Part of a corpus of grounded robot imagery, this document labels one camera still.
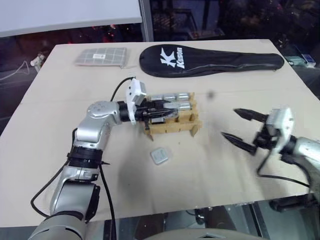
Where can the grey checked cloth pouch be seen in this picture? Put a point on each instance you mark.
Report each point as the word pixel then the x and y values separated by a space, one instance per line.
pixel 102 57

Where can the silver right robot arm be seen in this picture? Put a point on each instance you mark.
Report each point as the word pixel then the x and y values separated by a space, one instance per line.
pixel 306 155

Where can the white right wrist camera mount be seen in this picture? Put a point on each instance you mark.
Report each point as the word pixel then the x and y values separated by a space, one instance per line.
pixel 283 125

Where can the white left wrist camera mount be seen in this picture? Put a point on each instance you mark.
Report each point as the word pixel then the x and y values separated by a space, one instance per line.
pixel 133 96

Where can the small grey square pad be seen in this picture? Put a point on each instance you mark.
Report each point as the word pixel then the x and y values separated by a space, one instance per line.
pixel 160 156

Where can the black Kason racket bag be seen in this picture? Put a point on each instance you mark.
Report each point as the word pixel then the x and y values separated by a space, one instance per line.
pixel 212 61

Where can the blue and green boxes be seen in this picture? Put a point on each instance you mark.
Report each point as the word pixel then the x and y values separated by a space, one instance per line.
pixel 301 60

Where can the wooden battery holder rack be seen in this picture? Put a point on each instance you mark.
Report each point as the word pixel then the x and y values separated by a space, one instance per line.
pixel 180 122

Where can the white board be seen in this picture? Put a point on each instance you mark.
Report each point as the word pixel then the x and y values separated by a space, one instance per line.
pixel 67 12

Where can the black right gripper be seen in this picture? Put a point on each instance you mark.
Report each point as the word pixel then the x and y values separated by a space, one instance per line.
pixel 265 136

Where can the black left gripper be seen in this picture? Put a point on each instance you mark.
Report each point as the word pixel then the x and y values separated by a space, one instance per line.
pixel 148 113

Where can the black bracket under table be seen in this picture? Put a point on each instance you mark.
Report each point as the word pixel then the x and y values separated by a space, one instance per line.
pixel 295 202

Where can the grey metal post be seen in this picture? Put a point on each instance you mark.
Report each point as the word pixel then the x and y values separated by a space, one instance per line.
pixel 147 20

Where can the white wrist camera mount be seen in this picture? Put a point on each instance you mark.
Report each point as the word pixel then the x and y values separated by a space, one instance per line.
pixel 133 96
pixel 283 125

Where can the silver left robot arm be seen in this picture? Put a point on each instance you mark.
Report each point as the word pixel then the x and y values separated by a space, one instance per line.
pixel 96 125

